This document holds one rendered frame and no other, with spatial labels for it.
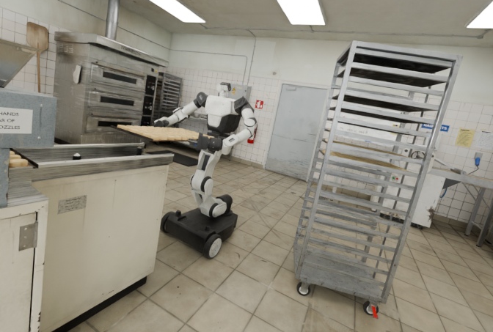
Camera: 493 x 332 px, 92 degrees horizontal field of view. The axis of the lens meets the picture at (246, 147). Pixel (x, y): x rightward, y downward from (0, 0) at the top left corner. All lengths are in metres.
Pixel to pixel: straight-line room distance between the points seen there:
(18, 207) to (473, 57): 5.74
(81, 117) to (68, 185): 3.73
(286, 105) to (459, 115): 3.05
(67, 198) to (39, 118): 0.45
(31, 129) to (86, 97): 3.98
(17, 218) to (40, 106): 0.36
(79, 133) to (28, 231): 4.01
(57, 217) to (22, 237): 0.26
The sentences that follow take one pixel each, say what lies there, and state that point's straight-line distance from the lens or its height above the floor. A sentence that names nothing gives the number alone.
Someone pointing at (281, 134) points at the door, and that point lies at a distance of 5.49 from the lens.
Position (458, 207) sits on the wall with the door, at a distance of 5.61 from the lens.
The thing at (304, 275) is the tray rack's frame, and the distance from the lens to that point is 2.04.
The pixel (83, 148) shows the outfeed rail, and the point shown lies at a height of 0.88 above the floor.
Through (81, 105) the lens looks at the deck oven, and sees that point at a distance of 4.98.
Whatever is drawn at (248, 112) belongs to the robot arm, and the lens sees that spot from 1.86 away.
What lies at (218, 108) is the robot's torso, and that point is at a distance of 2.00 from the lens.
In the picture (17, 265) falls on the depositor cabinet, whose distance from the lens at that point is 1.14.
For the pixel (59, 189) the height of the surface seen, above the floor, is 0.79.
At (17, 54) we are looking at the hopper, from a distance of 1.03.
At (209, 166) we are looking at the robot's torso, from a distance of 2.07.
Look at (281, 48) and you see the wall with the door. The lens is 5.79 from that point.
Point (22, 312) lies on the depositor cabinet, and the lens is 1.26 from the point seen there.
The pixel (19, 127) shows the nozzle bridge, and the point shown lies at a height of 1.08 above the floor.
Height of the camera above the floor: 1.25
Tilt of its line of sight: 8 degrees down
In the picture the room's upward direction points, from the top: 11 degrees clockwise
